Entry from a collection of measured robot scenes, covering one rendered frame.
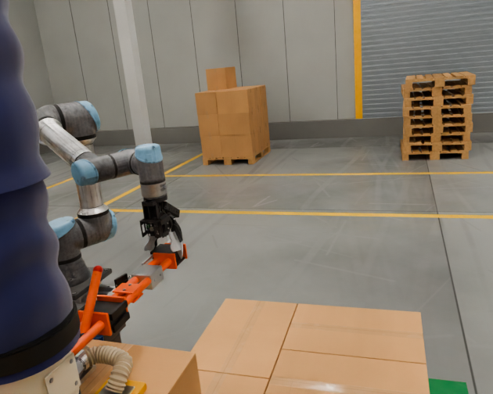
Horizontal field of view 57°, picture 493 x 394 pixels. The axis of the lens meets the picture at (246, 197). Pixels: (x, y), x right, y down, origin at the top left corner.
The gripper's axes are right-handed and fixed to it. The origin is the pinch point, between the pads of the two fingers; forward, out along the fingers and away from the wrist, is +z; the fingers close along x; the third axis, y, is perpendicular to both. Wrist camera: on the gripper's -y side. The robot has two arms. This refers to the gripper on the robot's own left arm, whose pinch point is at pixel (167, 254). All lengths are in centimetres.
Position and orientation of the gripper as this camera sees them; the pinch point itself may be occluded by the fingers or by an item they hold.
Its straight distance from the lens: 146.8
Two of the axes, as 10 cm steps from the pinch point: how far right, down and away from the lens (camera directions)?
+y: -3.0, 2.9, -9.1
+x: 9.5, 0.0, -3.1
